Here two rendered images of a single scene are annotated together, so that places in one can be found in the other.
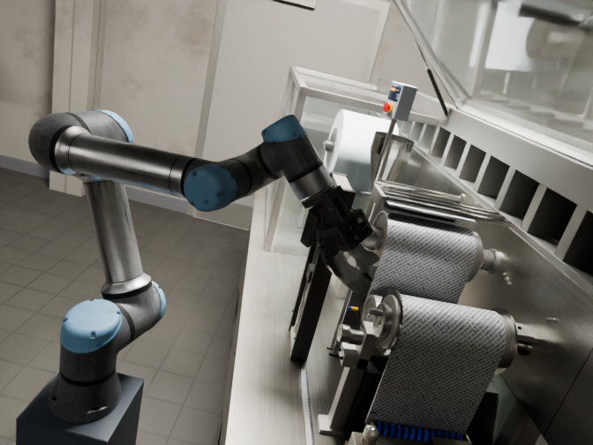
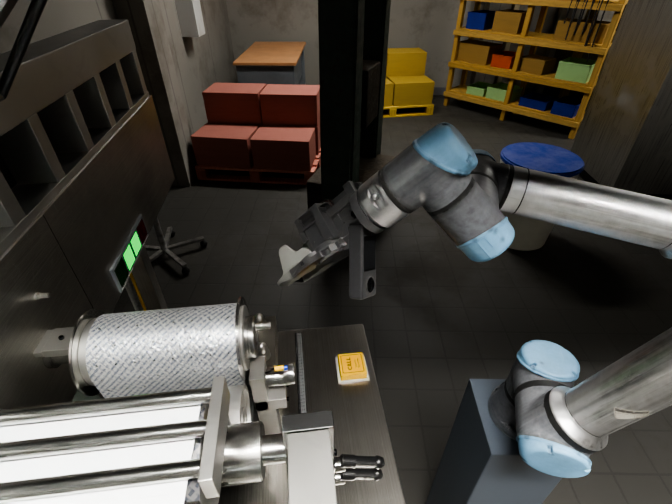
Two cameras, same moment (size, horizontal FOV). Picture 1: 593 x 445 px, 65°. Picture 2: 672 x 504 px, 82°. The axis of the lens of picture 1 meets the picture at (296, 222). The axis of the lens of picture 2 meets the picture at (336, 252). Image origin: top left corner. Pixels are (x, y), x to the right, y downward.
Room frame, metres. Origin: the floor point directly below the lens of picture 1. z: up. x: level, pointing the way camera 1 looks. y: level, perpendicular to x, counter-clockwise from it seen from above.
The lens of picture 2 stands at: (1.34, -0.07, 1.80)
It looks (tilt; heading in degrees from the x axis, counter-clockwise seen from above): 37 degrees down; 181
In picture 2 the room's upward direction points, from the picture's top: straight up
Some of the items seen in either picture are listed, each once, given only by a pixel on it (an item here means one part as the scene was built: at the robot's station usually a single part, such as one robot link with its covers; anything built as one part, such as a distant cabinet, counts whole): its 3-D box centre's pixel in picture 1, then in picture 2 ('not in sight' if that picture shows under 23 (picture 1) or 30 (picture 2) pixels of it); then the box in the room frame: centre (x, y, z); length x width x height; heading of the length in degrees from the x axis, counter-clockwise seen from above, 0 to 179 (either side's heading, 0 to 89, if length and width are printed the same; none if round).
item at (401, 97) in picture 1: (397, 101); not in sight; (1.43, -0.20, 1.66); 0.07 x 0.07 x 0.10; 24
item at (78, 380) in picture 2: (496, 340); (95, 351); (0.91, -0.50, 1.25); 0.15 x 0.01 x 0.15; 8
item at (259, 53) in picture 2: not in sight; (276, 83); (-4.37, -0.99, 0.41); 1.46 x 0.75 x 0.81; 0
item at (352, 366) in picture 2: not in sight; (351, 366); (0.69, -0.04, 0.91); 0.07 x 0.07 x 0.02; 8
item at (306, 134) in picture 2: not in sight; (261, 132); (-2.56, -0.90, 0.37); 1.27 x 0.91 x 0.75; 90
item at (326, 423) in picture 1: (345, 379); (275, 412); (0.91, -0.20, 1.05); 0.06 x 0.05 x 0.31; 98
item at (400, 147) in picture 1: (392, 145); not in sight; (1.61, -0.26, 1.50); 0.14 x 0.14 x 0.06
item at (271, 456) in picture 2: not in sight; (288, 447); (1.12, -0.13, 1.33); 0.06 x 0.03 x 0.03; 98
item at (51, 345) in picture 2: (521, 331); (59, 340); (0.92, -0.54, 1.28); 0.06 x 0.05 x 0.02; 98
